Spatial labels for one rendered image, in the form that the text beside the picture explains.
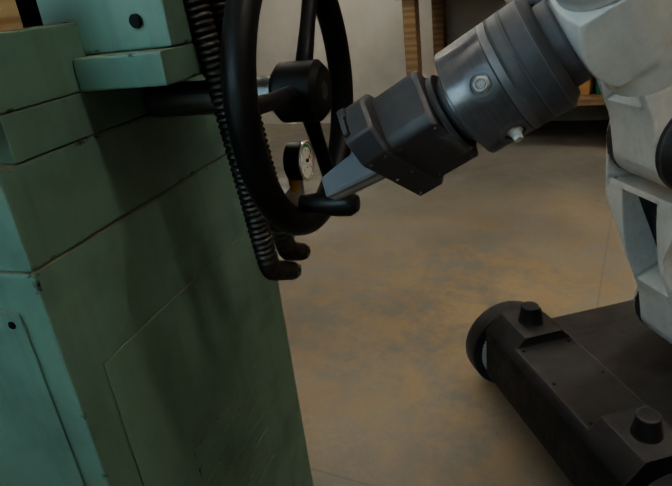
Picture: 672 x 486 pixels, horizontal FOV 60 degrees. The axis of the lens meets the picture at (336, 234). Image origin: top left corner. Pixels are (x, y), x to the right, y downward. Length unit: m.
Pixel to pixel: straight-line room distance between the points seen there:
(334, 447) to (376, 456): 0.10
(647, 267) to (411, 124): 0.84
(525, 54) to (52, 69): 0.39
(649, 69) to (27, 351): 0.56
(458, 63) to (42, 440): 0.53
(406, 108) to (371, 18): 3.58
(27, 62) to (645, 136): 0.82
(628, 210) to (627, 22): 0.73
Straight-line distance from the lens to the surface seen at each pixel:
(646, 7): 0.43
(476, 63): 0.42
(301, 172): 0.89
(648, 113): 0.97
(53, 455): 0.69
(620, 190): 1.11
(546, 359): 1.23
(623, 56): 0.44
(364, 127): 0.43
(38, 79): 0.57
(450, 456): 1.29
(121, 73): 0.56
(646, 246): 1.19
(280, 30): 4.32
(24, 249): 0.55
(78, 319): 0.59
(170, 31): 0.56
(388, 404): 1.41
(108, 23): 0.59
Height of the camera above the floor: 0.90
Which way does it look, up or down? 23 degrees down
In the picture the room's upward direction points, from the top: 7 degrees counter-clockwise
